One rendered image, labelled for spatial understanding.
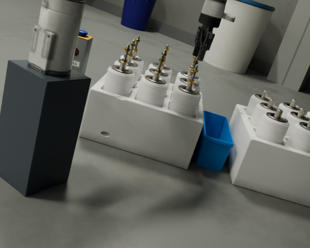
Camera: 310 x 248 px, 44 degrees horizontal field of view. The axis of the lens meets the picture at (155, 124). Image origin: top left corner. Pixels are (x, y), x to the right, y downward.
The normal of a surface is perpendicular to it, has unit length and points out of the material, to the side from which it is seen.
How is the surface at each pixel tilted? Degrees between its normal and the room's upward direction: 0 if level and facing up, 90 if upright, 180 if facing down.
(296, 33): 90
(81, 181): 0
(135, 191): 0
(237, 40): 94
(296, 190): 90
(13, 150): 90
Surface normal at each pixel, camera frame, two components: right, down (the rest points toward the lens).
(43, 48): -0.55, 0.15
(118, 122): -0.10, 0.33
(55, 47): 0.21, 0.41
